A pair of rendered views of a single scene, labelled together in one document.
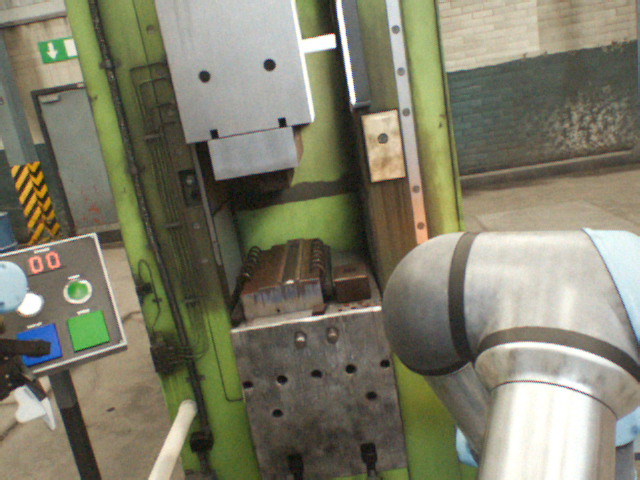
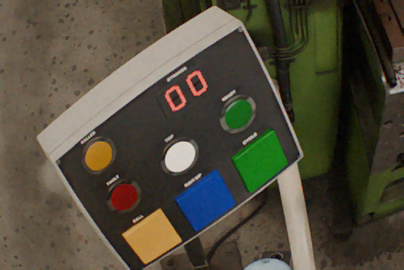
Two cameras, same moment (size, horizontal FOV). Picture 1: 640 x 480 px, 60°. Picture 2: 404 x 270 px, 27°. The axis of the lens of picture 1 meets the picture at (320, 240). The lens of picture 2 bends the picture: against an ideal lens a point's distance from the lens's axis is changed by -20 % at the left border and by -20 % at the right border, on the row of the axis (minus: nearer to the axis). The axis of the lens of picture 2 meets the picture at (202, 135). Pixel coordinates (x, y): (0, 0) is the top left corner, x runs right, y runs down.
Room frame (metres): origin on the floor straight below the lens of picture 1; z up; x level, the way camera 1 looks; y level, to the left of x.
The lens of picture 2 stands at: (0.64, 0.65, 2.41)
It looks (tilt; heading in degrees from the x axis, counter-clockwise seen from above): 67 degrees down; 356
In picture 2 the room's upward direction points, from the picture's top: 12 degrees counter-clockwise
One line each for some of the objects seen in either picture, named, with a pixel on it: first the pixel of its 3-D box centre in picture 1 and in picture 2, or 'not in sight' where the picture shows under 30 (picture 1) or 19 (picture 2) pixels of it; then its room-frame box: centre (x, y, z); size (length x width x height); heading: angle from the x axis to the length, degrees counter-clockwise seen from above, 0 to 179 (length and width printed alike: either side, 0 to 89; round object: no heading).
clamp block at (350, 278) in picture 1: (351, 282); not in sight; (1.37, -0.06, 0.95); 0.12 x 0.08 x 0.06; 178
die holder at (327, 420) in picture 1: (320, 352); (402, 18); (1.53, 0.05, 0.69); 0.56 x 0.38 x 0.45; 178
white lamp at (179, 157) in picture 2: (29, 304); (179, 156); (1.18, 0.65, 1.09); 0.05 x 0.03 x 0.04; 88
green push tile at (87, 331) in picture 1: (88, 330); (259, 159); (1.18, 0.54, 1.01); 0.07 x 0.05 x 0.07; 113
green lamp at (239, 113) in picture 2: (77, 291); (237, 114); (1.22, 0.56, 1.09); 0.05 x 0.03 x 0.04; 88
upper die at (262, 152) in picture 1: (262, 146); not in sight; (1.52, 0.11, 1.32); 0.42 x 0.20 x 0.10; 178
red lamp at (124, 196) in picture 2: not in sight; (123, 196); (1.14, 0.74, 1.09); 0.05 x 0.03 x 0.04; 88
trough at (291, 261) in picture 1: (292, 259); not in sight; (1.52, 0.09, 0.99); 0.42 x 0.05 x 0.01; 178
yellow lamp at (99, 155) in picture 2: not in sight; (98, 155); (1.18, 0.76, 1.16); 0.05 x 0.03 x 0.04; 88
